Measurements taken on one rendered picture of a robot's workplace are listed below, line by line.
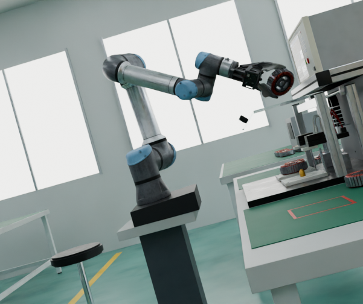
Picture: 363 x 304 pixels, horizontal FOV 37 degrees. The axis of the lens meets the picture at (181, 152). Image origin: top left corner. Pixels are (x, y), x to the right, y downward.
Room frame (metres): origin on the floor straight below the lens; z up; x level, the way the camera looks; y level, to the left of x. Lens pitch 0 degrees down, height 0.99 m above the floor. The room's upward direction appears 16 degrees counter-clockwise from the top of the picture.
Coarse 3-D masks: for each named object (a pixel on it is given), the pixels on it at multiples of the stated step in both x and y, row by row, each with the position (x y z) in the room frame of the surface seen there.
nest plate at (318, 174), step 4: (312, 172) 2.01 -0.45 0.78; (316, 172) 1.97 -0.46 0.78; (320, 172) 1.93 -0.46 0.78; (324, 172) 1.90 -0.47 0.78; (296, 176) 2.02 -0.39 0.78; (304, 176) 1.94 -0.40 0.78; (308, 176) 1.91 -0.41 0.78; (312, 176) 1.88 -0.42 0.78; (316, 176) 1.88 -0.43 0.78; (320, 176) 1.88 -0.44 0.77; (324, 176) 1.88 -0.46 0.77; (284, 180) 1.99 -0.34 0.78; (288, 180) 1.95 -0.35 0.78; (292, 180) 1.91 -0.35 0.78; (296, 180) 1.89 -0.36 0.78; (300, 180) 1.88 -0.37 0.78; (304, 180) 1.88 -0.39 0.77; (308, 180) 1.88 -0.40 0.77; (284, 184) 1.91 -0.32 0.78; (288, 184) 1.89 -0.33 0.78; (292, 184) 1.89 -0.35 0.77
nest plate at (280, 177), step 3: (309, 168) 2.17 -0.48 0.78; (312, 168) 2.14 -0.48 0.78; (315, 168) 2.12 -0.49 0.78; (306, 171) 2.12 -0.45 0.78; (309, 171) 2.12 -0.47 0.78; (312, 171) 2.12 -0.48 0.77; (279, 174) 2.27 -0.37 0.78; (282, 174) 2.24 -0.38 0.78; (288, 174) 2.17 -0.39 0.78; (291, 174) 2.13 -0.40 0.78; (294, 174) 2.12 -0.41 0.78; (297, 174) 2.12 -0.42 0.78; (276, 177) 2.25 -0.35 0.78; (279, 177) 2.15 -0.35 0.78; (282, 177) 2.13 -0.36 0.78; (285, 177) 2.13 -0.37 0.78; (288, 177) 2.13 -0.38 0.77; (279, 180) 2.13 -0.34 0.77
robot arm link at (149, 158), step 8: (136, 152) 2.23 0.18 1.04; (144, 152) 2.24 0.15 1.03; (152, 152) 2.28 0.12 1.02; (128, 160) 2.26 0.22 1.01; (136, 160) 2.23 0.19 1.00; (144, 160) 2.23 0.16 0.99; (152, 160) 2.25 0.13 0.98; (160, 160) 2.30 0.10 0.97; (136, 168) 2.24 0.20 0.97; (144, 168) 2.23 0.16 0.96; (152, 168) 2.24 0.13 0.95; (160, 168) 2.33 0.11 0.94; (136, 176) 2.24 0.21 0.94; (144, 176) 2.23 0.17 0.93; (152, 176) 2.24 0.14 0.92
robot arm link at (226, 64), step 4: (224, 60) 2.14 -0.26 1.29; (228, 60) 2.14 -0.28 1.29; (232, 60) 2.14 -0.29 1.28; (224, 64) 2.13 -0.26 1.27; (228, 64) 2.13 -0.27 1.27; (232, 64) 2.13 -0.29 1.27; (220, 68) 2.13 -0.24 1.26; (224, 68) 2.13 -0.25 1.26; (228, 68) 2.12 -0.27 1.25; (220, 72) 2.14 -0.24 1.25; (224, 72) 2.14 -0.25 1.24; (228, 72) 2.13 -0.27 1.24; (224, 76) 2.15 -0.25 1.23; (228, 76) 2.15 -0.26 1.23
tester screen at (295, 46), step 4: (296, 40) 2.08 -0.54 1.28; (292, 44) 2.18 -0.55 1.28; (296, 44) 2.10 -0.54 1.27; (292, 48) 2.21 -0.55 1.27; (296, 48) 2.12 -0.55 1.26; (300, 48) 2.03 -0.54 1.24; (292, 52) 2.24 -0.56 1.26; (296, 52) 2.15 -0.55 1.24; (296, 56) 2.18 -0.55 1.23; (296, 60) 2.20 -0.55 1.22; (300, 60) 2.11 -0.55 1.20; (296, 64) 2.23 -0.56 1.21; (300, 64) 2.13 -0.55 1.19; (300, 68) 2.15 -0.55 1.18; (300, 72) 2.18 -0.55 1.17; (304, 76) 2.11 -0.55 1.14; (300, 80) 2.24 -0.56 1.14
